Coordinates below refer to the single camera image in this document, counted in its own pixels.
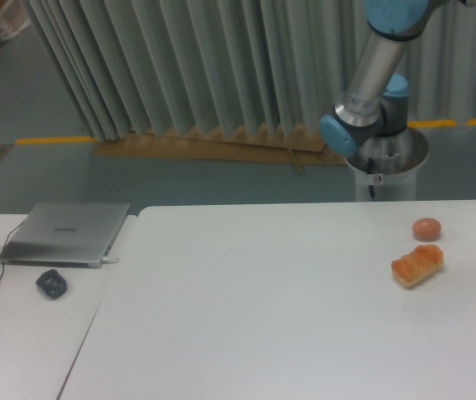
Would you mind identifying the brown egg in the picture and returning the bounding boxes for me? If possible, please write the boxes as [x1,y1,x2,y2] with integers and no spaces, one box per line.
[412,217,442,242]

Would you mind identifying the orange bread loaf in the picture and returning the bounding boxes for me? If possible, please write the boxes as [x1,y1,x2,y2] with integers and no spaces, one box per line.
[391,244,443,288]

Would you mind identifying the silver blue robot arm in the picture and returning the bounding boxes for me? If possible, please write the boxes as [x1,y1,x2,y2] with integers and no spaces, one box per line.
[318,1,476,155]

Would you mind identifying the grey green pleated curtain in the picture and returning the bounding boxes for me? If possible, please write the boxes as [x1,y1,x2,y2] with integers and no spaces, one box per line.
[24,1,476,140]

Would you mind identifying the silver closed laptop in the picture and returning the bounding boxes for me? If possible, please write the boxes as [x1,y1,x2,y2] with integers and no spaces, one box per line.
[0,202,130,268]

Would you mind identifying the white laptop plug cable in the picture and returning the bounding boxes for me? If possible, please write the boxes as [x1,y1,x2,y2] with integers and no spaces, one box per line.
[103,215,135,264]

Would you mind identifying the black round controller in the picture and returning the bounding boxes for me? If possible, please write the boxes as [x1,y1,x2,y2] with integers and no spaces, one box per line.
[36,269,68,300]

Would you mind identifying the brown cardboard sheet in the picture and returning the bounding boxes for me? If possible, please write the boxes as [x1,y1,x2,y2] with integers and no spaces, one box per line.
[93,122,346,173]

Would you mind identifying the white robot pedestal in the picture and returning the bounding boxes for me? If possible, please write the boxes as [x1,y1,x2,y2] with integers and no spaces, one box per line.
[345,127,429,202]

